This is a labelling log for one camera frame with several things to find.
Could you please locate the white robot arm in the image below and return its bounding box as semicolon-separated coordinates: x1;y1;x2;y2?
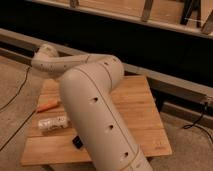
31;44;153;171

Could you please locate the black eraser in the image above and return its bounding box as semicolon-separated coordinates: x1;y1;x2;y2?
72;136;83;149

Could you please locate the orange marker pen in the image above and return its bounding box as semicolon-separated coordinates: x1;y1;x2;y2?
36;100;59;113

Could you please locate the wooden table board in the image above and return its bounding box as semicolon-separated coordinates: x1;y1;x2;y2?
21;76;172;166

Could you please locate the black cable on left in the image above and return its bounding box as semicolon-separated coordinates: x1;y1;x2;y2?
0;66;37;152

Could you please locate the black cable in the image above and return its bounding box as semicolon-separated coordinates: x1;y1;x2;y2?
0;66;37;152
181;100;213;147

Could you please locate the black cable on right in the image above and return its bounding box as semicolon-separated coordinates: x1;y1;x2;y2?
181;100;213;147

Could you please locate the metal rail beam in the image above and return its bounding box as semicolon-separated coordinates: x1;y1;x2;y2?
0;29;213;106

